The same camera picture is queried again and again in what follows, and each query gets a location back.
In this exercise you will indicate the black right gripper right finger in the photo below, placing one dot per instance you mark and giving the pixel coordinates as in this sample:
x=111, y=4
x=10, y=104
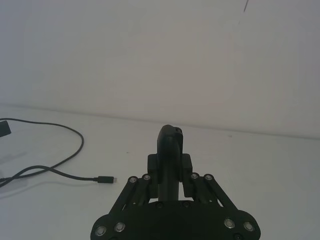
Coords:
x=200, y=186

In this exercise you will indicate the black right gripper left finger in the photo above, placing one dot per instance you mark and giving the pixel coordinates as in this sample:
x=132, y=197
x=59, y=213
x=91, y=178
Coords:
x=165, y=150

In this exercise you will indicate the small black adapter box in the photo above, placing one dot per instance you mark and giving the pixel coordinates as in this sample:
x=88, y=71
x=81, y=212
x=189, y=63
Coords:
x=4, y=128

